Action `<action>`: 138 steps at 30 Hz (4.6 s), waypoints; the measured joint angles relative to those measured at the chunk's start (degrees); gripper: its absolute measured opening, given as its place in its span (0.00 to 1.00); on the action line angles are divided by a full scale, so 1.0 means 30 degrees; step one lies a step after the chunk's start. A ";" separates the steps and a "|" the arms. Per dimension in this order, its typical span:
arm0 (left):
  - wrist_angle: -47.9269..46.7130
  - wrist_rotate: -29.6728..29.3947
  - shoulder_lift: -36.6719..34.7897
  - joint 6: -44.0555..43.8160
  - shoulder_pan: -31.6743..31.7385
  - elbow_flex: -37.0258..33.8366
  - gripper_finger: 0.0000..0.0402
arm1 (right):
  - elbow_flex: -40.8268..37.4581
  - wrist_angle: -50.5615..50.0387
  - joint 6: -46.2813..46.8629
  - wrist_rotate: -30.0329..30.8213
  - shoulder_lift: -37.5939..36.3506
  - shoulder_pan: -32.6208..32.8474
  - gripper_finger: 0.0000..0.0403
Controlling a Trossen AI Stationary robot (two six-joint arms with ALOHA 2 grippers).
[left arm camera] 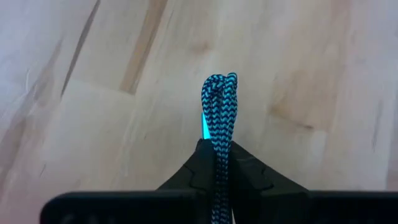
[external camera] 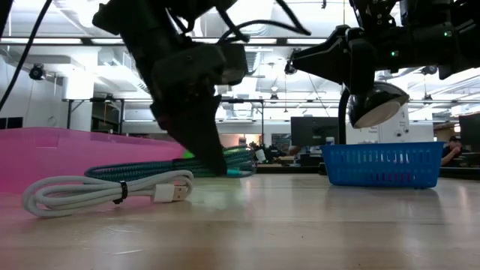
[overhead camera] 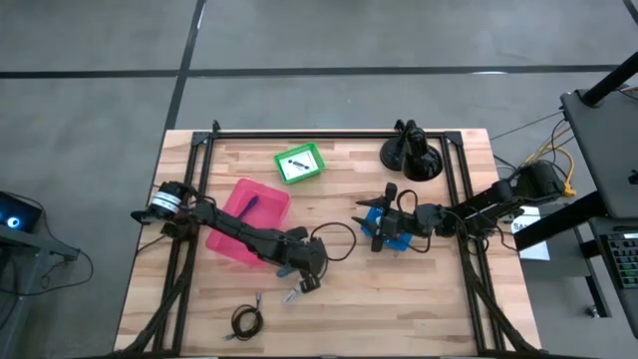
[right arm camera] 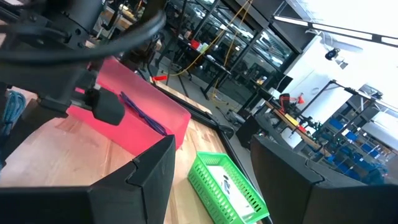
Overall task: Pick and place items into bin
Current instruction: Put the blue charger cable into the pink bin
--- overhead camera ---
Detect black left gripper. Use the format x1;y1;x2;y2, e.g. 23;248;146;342
276;226;330;295

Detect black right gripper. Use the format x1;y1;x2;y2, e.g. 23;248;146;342
351;181;403;253

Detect white USB cable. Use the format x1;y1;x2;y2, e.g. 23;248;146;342
281;285;303;306

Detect pink translucent plastic bin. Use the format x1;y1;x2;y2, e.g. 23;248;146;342
204;178;292;268

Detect blue plastic mesh basket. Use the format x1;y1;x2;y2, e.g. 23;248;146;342
359;205;415;252

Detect black desk lamp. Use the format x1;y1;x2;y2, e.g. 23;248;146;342
379;118;445;182

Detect green plastic mesh basket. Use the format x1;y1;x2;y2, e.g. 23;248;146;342
272;142;327;186

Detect white paper sheet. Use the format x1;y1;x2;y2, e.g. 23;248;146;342
510;205;551;262

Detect black desk support beam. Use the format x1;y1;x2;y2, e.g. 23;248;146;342
512;190;609;252

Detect grey side desk top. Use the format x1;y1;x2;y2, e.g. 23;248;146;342
560;88;638;219

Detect black keyboard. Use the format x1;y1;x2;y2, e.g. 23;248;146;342
605;231;638;290

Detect black slanted pole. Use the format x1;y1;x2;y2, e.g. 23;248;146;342
580;49;638;108

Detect grey side stand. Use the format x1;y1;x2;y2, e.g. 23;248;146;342
0;223;81;359

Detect black device with blue light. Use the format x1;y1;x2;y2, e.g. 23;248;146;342
0;191;44;233

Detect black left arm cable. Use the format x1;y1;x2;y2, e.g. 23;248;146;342
308;221;358;263

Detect black aluminium table frame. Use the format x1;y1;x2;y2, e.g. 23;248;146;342
107;119;544;359

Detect black coiled cable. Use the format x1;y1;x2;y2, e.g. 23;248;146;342
221;291;265;343

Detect yellow cable bundle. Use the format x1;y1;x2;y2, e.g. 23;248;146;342
522;144;578;198

